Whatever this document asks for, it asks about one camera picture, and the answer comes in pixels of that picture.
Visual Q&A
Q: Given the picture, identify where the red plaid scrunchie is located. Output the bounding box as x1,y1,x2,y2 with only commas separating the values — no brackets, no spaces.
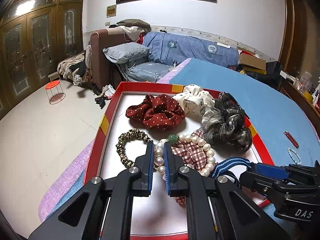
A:
171,129,213,207

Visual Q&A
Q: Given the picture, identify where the large pearl jade bracelet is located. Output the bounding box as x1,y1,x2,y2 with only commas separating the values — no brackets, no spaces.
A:
154,134,217,181

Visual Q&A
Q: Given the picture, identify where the blue striped strap watch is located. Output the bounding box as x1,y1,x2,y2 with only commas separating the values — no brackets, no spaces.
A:
210,157,251,179

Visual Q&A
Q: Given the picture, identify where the dark red dotted scrunchie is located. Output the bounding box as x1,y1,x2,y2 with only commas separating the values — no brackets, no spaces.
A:
125,94,185,131

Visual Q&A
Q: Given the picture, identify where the grey sheer scrunchie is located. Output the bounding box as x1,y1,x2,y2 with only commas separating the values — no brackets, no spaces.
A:
200,92,252,154

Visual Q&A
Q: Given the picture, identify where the white cherry print scrunchie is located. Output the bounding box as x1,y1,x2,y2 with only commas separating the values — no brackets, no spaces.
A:
173,85,215,115

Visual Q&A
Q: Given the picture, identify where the blue bed cover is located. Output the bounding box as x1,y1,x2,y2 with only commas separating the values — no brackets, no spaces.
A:
39,59,319,221

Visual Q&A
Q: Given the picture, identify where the red shallow gift box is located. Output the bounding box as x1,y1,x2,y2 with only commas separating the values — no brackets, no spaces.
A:
83,81,276,240

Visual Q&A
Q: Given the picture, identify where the wooden side cabinet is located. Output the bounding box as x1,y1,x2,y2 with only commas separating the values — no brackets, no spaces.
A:
278,77,320,133

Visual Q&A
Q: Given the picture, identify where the grey sofa cushion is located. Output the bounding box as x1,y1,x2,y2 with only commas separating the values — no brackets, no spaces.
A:
118,62,174,83

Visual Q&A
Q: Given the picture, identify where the brown sofa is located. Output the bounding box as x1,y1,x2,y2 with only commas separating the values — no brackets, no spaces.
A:
90,28,131,89

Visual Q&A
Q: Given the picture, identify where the cardboard box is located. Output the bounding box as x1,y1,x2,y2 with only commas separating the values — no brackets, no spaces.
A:
238,53,266,70

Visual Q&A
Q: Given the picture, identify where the orange round stool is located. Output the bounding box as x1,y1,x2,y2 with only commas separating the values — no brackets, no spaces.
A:
45,80,66,105

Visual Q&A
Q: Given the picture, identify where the grey pillow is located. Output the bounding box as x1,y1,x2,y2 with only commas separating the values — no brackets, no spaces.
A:
103,42,150,64

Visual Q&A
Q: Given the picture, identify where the patterned blanket on floor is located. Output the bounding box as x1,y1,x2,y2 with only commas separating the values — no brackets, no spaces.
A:
57,50,92,86

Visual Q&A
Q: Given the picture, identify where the blue checked quilt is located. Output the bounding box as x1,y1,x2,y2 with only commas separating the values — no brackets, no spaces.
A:
143,31,239,67

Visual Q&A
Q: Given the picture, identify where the clothes pile on sofa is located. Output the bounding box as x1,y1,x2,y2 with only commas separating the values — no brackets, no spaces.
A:
109,19,151,44

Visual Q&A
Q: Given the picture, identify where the white pearl bracelet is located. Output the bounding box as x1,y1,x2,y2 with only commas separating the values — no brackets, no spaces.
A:
287,147,303,165

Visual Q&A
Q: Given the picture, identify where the red bead bracelet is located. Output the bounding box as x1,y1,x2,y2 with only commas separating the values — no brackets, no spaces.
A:
284,130,300,149

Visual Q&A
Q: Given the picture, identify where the small gold wall plaque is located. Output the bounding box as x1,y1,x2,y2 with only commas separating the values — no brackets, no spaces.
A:
106,4,117,18

